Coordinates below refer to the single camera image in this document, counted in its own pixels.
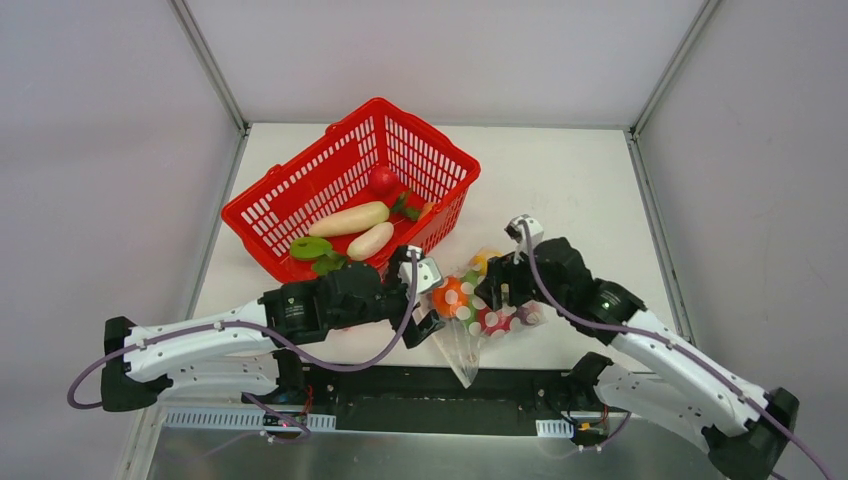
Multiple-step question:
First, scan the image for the purple onion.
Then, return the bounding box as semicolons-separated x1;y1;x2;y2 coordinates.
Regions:
515;302;545;327

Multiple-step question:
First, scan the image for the yellow toy food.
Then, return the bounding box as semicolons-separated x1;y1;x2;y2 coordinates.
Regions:
469;248;502;276

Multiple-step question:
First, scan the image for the red toy food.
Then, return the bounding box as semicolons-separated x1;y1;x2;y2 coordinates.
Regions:
476;307;512;337

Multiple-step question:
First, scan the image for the green grape bunch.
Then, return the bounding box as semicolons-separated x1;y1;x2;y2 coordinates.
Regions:
457;269;485;337

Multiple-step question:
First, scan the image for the clear dotted zip top bag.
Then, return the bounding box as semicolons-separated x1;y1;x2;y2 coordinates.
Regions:
425;247;547;389

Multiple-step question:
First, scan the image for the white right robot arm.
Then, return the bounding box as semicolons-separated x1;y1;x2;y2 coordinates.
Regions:
475;238;799;479

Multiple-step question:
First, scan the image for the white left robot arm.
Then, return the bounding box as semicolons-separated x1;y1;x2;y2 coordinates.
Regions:
100;246;444;412

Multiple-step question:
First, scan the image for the short white radish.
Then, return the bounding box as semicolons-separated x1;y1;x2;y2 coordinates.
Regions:
347;222;394;261

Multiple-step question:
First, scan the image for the green pepper slice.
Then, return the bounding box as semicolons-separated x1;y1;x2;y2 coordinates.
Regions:
289;236;333;261

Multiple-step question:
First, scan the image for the long white radish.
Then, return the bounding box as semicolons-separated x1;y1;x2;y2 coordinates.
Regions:
308;201;390;238

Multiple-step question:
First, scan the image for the green leafy sprig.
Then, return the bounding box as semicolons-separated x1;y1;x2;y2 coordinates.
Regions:
390;190;421;221

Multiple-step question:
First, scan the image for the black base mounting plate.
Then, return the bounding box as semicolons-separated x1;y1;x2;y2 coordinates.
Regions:
240;362;704;439

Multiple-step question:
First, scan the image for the red plastic shopping basket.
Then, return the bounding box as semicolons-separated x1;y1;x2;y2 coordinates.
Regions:
221;98;481;283

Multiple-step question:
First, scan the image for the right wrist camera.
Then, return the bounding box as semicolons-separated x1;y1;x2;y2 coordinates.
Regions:
505;214;544;257

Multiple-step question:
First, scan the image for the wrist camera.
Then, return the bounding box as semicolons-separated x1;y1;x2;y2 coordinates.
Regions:
505;214;544;257
395;245;443;295

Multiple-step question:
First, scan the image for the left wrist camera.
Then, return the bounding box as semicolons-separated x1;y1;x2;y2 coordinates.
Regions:
395;245;443;295

